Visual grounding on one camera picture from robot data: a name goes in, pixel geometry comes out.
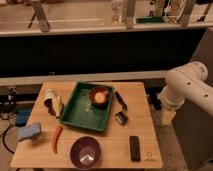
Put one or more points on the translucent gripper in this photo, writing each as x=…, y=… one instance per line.
x=167, y=116

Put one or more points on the blue sponge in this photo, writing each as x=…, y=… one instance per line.
x=29, y=132

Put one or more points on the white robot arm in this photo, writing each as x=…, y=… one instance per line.
x=185, y=82

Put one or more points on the black remote control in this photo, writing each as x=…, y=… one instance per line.
x=134, y=148

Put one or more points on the black brush tool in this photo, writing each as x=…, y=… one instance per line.
x=121, y=116

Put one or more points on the green plastic tray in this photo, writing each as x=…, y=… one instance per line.
x=81, y=112

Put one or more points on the purple plastic bowl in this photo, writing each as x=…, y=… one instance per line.
x=85, y=153

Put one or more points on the blue box on floor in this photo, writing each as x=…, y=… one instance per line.
x=22, y=116

